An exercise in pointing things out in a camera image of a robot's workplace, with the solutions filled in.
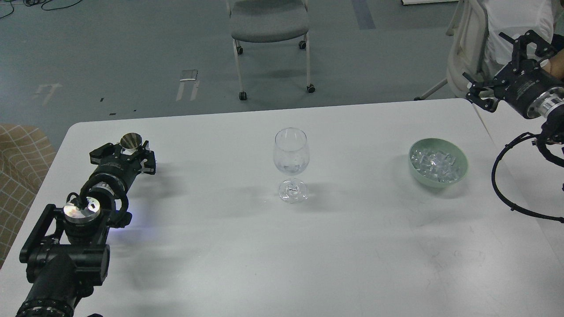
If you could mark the person in white shirt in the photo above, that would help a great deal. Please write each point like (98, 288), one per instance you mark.
(515, 18)

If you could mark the clear ice cubes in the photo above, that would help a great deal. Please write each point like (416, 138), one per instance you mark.
(438, 166)

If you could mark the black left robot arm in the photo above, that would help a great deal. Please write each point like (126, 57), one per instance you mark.
(67, 254)

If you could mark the green bowl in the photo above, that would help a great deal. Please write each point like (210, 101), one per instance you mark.
(437, 144)

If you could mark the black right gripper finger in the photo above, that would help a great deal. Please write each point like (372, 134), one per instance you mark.
(484, 94)
(520, 59)

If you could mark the steel double jigger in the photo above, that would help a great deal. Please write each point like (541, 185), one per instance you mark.
(130, 143)

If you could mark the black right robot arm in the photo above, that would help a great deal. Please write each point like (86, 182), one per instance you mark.
(529, 168)

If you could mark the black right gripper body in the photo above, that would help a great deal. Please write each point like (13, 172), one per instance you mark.
(532, 92)

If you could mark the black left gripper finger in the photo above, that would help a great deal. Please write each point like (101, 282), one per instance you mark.
(106, 154)
(147, 160)

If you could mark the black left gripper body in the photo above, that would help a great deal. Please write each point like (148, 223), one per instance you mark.
(121, 167)

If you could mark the clear wine glass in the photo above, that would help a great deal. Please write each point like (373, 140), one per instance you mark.
(291, 156)

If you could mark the grey office chair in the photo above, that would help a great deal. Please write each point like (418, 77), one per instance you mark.
(269, 21)

